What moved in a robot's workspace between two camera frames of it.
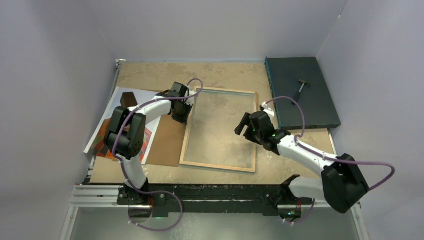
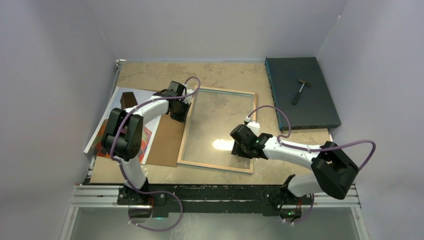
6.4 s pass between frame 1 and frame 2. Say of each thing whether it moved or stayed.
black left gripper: stayed
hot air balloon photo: stayed
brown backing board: stayed
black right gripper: moved
